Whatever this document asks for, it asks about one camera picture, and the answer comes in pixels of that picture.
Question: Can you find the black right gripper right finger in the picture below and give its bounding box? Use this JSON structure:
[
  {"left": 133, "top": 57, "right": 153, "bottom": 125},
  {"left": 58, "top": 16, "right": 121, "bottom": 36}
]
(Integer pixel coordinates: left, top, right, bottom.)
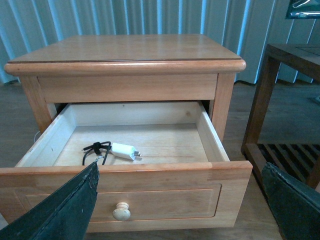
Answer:
[{"left": 261, "top": 162, "right": 320, "bottom": 240}]

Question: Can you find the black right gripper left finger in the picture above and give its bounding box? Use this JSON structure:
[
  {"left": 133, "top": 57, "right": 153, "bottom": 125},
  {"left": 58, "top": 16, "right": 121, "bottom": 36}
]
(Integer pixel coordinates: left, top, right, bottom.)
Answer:
[{"left": 0, "top": 162, "right": 100, "bottom": 240}]

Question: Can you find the white charger with black cable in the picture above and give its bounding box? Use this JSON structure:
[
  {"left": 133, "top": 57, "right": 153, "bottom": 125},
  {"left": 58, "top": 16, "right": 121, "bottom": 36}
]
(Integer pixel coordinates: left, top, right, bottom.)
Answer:
[{"left": 82, "top": 141, "right": 142, "bottom": 166}]

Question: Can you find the wooden drawer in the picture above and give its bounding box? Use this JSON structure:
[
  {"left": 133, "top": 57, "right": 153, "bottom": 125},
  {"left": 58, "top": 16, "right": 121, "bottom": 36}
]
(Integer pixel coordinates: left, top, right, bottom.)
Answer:
[{"left": 0, "top": 101, "right": 252, "bottom": 232}]

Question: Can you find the dark wooden side table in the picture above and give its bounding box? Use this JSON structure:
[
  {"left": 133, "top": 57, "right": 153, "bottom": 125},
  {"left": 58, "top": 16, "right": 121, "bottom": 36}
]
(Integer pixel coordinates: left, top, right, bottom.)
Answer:
[{"left": 241, "top": 44, "right": 320, "bottom": 190}]

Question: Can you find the light wooden nightstand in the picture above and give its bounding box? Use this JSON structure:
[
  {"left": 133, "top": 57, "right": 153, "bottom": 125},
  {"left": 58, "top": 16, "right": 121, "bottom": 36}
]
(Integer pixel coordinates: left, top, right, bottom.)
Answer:
[{"left": 4, "top": 34, "right": 246, "bottom": 139}]

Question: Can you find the light blue curtain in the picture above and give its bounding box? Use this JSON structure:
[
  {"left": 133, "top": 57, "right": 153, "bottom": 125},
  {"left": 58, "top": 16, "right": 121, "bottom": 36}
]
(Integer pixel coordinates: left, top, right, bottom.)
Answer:
[{"left": 0, "top": 0, "right": 320, "bottom": 84}]

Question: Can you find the dark object top right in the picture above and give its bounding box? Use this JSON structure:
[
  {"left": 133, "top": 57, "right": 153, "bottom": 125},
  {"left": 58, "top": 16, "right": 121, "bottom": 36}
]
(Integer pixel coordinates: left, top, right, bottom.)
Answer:
[{"left": 285, "top": 0, "right": 320, "bottom": 19}]

